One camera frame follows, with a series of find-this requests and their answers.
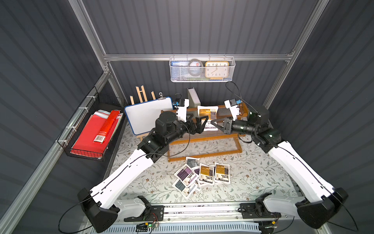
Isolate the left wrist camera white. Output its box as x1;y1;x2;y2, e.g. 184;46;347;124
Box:
176;98;190;122

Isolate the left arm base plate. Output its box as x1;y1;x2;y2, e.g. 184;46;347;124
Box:
124;205;165;222

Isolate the blue-grey coffee bag front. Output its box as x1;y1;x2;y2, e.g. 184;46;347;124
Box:
172;179;197;199

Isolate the blue-grey coffee bag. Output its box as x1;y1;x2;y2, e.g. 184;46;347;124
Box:
172;179;197;199
186;157;200;168

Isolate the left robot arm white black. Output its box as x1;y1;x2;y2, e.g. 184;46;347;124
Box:
78;111;208;233

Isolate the orange wooden three-tier shelf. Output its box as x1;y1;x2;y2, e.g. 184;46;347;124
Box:
160;102;250;163

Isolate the round tape roll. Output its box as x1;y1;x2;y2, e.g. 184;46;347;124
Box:
188;58;203;77

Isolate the red long box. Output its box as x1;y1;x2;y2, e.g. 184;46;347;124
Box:
94;110;120;143

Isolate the white whiteboard blue frame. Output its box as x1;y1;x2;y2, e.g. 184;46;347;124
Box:
124;97;173;135

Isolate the blue box in basket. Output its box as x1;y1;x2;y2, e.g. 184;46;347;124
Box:
170;61;190;72

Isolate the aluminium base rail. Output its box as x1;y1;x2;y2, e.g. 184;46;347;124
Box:
87;200;319;224

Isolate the wooden easel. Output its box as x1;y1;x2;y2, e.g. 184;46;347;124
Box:
135;85;156;103

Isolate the blue-grey coffee bag back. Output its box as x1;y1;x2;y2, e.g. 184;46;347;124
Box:
186;157;200;168

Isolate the yellow square clock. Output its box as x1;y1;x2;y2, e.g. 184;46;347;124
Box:
205;61;229;80

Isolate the black wire side basket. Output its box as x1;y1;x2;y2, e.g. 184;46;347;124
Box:
57;87;125;161

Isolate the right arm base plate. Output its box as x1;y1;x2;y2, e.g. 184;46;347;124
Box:
237;203;281;219

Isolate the red folder stack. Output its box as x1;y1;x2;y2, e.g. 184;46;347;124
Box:
70;110;123;160

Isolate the white wire wall basket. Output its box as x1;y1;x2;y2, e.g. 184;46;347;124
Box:
169;56;236;82

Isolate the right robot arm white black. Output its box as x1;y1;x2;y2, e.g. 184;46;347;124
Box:
211;106;348;229

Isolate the yellow coffee bag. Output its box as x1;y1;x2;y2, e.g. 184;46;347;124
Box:
197;106;219;132
214;163;230;184
199;164;214;185

